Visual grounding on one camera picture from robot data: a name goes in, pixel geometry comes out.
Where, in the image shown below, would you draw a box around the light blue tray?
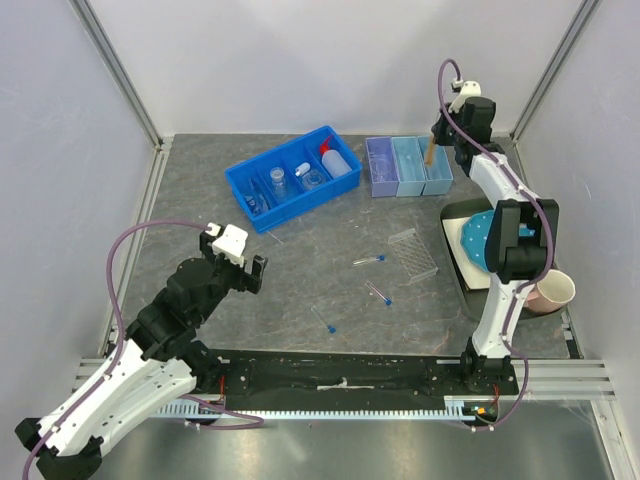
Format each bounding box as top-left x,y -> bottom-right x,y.
391,136 -> 426,197
417,136 -> 453,196

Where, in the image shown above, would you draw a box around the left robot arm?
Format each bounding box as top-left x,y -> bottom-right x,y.
15,223 -> 267,479

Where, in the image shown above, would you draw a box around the blue divided plastic bin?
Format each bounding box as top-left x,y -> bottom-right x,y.
225,126 -> 362,233

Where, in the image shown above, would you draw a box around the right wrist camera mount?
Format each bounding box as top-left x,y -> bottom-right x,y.
448,80 -> 482,114

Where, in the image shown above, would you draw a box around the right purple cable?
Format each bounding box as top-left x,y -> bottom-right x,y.
438,59 -> 554,432

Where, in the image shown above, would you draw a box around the blue safety goggles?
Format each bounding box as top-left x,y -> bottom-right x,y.
245,177 -> 272,217

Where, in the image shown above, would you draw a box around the red cap wash bottle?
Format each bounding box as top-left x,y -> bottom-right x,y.
319,136 -> 351,178

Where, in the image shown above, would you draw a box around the light blue middle tray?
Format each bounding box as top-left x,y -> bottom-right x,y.
391,136 -> 426,197

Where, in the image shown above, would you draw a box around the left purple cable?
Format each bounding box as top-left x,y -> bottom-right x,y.
22,222 -> 266,480

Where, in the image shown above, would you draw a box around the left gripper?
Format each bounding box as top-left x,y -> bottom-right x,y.
195,232 -> 268,324

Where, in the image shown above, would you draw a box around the clear glass jar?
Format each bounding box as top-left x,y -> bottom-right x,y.
270,167 -> 289,203

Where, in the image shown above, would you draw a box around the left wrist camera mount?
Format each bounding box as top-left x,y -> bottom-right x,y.
205,222 -> 248,267

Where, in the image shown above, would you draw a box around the purple cable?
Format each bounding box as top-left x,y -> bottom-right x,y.
438,59 -> 554,432
22,222 -> 266,480

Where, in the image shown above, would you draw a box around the clear well plate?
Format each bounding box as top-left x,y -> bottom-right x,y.
388,228 -> 439,284

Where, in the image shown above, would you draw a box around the test tube blue cap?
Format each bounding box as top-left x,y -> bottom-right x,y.
310,305 -> 336,334
352,255 -> 386,266
364,280 -> 392,306

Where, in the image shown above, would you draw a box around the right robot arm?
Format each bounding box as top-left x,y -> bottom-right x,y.
432,95 -> 559,394

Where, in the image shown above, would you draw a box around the purple small tray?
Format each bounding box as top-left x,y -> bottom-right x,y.
365,136 -> 399,198

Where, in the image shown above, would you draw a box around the pink mug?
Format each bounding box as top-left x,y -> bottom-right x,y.
524,269 -> 576,314

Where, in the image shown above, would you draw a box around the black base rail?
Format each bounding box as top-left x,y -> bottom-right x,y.
184,339 -> 516,414

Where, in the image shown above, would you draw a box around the small glass beaker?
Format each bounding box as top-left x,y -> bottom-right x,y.
369,154 -> 396,183

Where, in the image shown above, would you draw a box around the light blue right tray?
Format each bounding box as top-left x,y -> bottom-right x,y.
417,136 -> 453,196

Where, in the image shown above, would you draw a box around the thin glass rod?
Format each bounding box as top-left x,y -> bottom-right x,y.
266,231 -> 286,245

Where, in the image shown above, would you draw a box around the dark green tray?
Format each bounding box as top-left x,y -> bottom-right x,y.
438,198 -> 571,326

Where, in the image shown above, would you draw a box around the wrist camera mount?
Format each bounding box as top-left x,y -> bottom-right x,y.
205,222 -> 248,267
448,80 -> 482,114

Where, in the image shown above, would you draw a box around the blue dotted plate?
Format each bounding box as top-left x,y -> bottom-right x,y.
460,209 -> 536,271

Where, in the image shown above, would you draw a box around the glass flask white stopper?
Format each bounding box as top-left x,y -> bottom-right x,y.
294,162 -> 327,191

